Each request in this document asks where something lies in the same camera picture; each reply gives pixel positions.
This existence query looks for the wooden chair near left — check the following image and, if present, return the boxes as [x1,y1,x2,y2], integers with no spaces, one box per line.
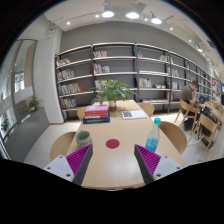
[50,132,75,161]

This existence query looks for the seated man in brown shirt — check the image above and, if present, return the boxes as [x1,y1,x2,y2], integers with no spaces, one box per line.
[180,80,199,131]

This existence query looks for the green potted plant white pot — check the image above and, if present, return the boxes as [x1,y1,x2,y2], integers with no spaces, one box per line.
[91,80,136,111]

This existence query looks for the small plant by window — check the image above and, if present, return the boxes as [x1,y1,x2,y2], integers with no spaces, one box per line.
[28,96,41,112]

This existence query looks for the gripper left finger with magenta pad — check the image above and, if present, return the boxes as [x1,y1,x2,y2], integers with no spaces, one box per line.
[44,145,93,186]

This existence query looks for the grey-green ceramic mug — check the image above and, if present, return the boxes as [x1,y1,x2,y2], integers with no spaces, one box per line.
[75,131,92,149]

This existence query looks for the red round coaster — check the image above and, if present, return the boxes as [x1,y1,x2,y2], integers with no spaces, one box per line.
[106,139,120,149]

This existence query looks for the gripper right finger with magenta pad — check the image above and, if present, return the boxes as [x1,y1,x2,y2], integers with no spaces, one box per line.
[134,145,182,185]

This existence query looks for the long grey bookshelf with books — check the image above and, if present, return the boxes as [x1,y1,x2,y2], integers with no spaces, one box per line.
[55,42,224,120]

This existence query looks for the clear water bottle teal cap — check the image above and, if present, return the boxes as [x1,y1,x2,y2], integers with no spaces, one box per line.
[146,118,161,152]

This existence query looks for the wooden chair at right table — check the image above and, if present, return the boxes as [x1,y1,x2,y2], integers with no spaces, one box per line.
[189,114,217,150]

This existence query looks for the open magazine on table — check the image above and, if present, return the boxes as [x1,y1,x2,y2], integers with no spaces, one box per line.
[121,110,147,119]

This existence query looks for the wooden chair far left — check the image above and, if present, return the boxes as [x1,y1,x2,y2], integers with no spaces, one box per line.
[77,106,86,121]

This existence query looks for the wooden chair near right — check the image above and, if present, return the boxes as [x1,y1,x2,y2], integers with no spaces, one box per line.
[160,121,187,154]

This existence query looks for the wooden chair under seated man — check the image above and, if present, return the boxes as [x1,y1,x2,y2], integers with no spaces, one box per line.
[178,100,199,130]

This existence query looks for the wooden chair far right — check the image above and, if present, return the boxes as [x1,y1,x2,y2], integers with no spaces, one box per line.
[139,102,154,117]

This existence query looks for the stack of red blue books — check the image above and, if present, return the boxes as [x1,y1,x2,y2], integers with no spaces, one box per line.
[83,105,110,124]

